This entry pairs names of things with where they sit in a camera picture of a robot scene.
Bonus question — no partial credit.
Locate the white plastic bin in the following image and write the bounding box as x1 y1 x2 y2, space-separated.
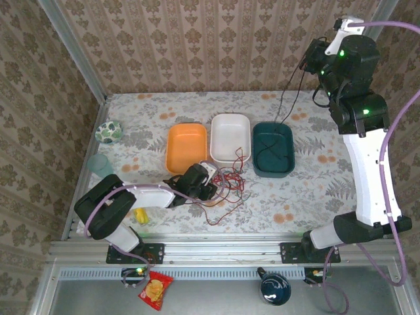
210 113 252 165

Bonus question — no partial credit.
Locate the grey slotted cable duct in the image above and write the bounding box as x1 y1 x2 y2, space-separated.
58 269 306 282

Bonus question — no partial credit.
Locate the dark blue kettle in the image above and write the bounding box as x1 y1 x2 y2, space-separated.
257 266 292 306

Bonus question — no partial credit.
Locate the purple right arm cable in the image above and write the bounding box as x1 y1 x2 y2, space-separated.
323 19 420 314

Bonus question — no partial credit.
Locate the green patterned ball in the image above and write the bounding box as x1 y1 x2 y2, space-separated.
94 120 124 144

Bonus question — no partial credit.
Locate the aluminium frame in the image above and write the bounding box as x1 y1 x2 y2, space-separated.
31 0 420 315

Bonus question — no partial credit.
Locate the translucent green cup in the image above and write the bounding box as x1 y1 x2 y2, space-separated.
87 154 114 178

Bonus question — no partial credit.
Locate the red snack packet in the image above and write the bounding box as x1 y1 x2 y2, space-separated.
137 270 174 311

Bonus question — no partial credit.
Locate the teal plastic bin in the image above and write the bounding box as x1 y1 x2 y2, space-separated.
251 121 295 179

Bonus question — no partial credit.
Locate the red cable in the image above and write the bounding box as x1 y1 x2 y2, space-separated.
205 146 252 227

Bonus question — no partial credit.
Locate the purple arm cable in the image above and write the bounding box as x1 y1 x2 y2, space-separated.
323 19 420 314
83 169 227 288

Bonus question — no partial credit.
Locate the black cable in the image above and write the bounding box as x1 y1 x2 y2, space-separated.
254 55 309 173

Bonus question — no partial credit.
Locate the small circuit board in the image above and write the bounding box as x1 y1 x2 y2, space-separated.
121 267 148 280
304 267 326 280

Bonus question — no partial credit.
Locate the floral tablecloth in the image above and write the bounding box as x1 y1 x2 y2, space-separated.
70 91 371 236

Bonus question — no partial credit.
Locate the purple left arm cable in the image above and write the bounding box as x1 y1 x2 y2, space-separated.
83 169 227 288

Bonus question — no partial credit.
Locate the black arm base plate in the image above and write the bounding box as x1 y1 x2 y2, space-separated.
280 242 341 264
106 243 165 265

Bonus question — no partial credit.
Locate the green cable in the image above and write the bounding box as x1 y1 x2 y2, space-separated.
215 170 253 206

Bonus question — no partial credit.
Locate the orange plastic bin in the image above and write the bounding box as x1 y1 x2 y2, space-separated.
165 123 208 175

